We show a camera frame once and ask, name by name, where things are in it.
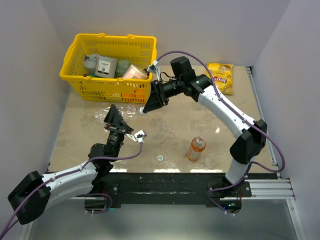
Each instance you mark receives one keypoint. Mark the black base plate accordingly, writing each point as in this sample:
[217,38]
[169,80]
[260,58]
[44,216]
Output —
[207,189]

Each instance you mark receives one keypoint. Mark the yellow plastic basket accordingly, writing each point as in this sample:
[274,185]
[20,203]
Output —
[140,50]

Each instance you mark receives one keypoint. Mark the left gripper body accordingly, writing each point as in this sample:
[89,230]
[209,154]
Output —
[122,129]

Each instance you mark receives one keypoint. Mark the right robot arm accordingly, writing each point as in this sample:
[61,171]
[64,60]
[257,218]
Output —
[249,134]

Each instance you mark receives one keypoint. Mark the yellow chips bag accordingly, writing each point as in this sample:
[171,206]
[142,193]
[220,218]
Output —
[223,76]

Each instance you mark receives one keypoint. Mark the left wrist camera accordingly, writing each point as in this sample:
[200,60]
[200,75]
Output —
[138,137]

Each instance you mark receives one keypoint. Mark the blue bottle cap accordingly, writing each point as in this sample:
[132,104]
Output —
[141,111]

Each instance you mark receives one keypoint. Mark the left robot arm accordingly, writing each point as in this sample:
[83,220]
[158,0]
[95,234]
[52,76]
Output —
[37,192]

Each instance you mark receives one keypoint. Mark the pink packet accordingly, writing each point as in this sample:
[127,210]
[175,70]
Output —
[134,72]

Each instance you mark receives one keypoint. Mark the clear bottle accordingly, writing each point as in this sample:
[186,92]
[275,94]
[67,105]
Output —
[128,112]

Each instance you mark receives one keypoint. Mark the grey pouch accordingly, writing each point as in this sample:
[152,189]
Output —
[90,62]

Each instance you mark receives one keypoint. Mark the orange drink bottle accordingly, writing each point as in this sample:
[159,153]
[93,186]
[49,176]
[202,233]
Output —
[197,146]

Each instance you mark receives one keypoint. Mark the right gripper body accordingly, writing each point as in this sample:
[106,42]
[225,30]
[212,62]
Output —
[165,86]

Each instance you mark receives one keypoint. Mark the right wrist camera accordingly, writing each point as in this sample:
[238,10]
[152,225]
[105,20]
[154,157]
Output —
[154,69]

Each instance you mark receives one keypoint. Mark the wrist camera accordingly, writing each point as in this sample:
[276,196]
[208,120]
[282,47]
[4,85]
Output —
[138,137]
[154,69]

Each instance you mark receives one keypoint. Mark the green scrub sponge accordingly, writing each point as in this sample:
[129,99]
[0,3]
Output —
[121,67]

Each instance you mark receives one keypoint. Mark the green white bottle cap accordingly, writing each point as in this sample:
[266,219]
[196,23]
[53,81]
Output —
[160,158]

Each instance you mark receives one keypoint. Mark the grey box with label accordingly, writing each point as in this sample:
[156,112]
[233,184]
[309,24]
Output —
[106,67]

